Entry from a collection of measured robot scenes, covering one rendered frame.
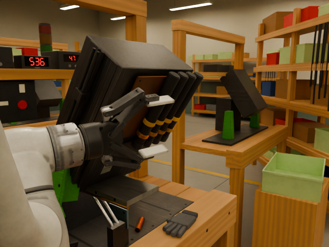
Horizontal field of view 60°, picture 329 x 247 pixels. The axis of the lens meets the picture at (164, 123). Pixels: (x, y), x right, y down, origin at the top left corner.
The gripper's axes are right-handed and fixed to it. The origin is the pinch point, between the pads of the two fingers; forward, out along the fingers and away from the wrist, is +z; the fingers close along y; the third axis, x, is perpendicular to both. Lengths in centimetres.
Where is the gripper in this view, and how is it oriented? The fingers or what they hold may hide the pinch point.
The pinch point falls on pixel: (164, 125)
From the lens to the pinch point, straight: 68.4
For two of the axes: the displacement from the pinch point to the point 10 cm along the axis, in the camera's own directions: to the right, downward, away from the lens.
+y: 0.9, -8.7, -4.8
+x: -5.1, -4.5, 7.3
